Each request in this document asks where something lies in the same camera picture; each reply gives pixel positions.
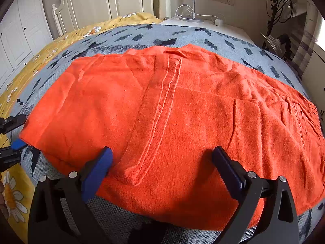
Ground yellow floral bedsheet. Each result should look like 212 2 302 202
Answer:
0 12 163 237

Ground white cabinet door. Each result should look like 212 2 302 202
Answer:
301 41 325 100

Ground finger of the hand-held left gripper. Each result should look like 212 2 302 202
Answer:
0 138 28 172
0 113 27 135

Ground orange pants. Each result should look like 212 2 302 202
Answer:
19 44 325 231

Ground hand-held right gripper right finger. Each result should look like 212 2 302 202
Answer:
212 146 300 244

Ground white headboard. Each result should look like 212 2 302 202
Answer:
52 0 156 35

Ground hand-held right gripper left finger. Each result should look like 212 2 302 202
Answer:
27 146 113 244

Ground white wardrobe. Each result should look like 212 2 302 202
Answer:
0 0 54 87

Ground grey patterned blanket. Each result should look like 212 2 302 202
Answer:
15 23 325 244

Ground white cable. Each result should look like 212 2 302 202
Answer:
175 4 224 22

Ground black tripod stand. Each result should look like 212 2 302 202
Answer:
265 0 296 35

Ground white nightstand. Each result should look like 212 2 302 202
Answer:
162 16 257 47

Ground black studio light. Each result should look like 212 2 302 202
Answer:
261 33 293 62

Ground grey striped curtain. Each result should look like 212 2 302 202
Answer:
289 0 323 64

